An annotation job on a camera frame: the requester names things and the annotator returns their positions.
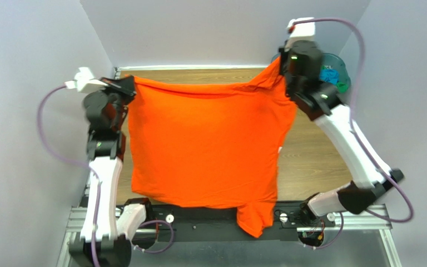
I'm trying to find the translucent blue plastic basket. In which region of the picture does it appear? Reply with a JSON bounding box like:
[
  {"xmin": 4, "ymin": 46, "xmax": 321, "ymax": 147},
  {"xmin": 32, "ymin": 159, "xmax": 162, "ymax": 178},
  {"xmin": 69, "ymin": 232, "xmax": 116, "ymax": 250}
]
[{"xmin": 265, "ymin": 53, "xmax": 351, "ymax": 97}]

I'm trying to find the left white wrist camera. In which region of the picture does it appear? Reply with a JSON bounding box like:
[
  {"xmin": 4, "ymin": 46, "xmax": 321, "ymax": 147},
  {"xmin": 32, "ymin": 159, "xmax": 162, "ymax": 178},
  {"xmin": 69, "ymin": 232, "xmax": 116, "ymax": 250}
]
[{"xmin": 64, "ymin": 67, "xmax": 108, "ymax": 94}]

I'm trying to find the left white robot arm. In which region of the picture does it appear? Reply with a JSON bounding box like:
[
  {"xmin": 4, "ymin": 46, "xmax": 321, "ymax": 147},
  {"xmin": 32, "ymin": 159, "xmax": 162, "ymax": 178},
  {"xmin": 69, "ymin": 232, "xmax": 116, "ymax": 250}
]
[{"xmin": 68, "ymin": 76, "xmax": 149, "ymax": 266}]

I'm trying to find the blue t shirt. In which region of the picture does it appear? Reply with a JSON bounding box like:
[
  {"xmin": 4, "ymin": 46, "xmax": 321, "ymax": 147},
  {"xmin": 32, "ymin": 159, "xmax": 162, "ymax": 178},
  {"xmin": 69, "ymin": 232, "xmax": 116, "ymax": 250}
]
[{"xmin": 319, "ymin": 68, "xmax": 339, "ymax": 85}]

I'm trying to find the orange t shirt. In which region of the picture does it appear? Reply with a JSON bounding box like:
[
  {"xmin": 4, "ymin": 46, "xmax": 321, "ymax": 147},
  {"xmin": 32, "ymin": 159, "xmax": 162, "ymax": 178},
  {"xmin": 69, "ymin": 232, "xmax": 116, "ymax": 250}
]
[{"xmin": 127, "ymin": 60, "xmax": 297, "ymax": 238}]

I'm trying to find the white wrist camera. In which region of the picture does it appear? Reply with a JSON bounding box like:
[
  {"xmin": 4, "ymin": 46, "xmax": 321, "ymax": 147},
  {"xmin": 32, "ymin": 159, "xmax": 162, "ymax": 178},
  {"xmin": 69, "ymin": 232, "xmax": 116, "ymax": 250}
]
[
  {"xmin": 285, "ymin": 17, "xmax": 316, "ymax": 51},
  {"xmin": 64, "ymin": 67, "xmax": 108, "ymax": 94}
]

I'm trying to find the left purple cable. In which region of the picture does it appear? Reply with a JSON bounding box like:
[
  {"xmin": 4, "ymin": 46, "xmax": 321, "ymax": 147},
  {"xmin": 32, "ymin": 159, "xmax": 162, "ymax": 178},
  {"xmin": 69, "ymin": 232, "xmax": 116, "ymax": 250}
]
[{"xmin": 37, "ymin": 84, "xmax": 175, "ymax": 267}]

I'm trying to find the green t shirt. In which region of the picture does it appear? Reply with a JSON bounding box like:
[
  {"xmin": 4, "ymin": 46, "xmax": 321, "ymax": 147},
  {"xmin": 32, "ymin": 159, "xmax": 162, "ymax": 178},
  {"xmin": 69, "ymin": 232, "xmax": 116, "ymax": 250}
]
[{"xmin": 321, "ymin": 65, "xmax": 349, "ymax": 93}]

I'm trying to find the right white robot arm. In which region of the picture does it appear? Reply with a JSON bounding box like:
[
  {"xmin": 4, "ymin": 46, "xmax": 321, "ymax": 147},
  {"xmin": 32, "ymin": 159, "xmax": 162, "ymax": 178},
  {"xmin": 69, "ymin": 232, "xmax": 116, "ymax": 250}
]
[{"xmin": 279, "ymin": 40, "xmax": 404, "ymax": 224}]

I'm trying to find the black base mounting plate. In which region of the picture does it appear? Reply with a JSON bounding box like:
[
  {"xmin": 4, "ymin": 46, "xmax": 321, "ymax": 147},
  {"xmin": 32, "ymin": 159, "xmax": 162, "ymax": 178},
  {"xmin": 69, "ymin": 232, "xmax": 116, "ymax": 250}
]
[{"xmin": 80, "ymin": 200, "xmax": 347, "ymax": 243}]

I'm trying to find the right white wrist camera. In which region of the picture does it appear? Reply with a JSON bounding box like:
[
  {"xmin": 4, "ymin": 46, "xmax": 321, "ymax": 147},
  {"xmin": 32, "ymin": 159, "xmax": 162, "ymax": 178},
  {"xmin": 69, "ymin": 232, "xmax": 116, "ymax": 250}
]
[{"xmin": 285, "ymin": 17, "xmax": 316, "ymax": 51}]

